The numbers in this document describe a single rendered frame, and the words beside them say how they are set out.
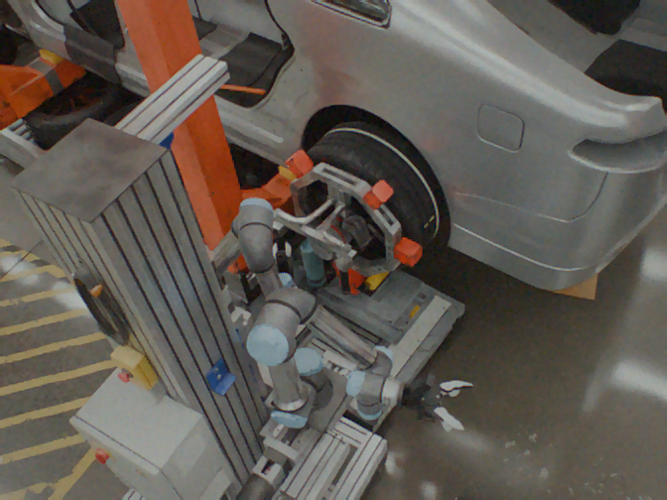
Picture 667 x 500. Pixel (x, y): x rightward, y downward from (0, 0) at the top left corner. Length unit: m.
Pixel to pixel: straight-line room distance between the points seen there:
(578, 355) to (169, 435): 2.19
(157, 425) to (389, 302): 1.65
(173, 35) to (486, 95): 1.06
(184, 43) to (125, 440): 1.31
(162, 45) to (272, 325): 1.05
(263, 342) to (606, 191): 1.23
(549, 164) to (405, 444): 1.53
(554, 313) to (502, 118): 1.60
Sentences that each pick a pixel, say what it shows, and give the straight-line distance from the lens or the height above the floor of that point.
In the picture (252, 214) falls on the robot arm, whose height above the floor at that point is 1.36.
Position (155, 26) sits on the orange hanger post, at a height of 1.82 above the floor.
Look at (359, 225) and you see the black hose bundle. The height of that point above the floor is 1.04.
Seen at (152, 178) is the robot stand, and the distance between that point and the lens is 1.55.
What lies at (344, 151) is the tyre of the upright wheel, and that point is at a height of 1.18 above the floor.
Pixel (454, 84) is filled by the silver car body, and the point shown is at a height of 1.57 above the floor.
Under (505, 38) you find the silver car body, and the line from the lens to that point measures 2.34.
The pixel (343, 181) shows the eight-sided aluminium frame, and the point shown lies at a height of 1.10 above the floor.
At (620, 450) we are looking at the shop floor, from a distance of 3.41.
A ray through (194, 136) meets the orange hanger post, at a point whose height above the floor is 1.36.
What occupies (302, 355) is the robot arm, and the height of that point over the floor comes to 1.04.
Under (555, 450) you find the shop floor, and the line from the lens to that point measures 3.34.
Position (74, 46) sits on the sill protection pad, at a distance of 4.30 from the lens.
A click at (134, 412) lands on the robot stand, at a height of 1.23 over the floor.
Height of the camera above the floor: 3.00
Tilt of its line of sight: 50 degrees down
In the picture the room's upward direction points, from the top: 8 degrees counter-clockwise
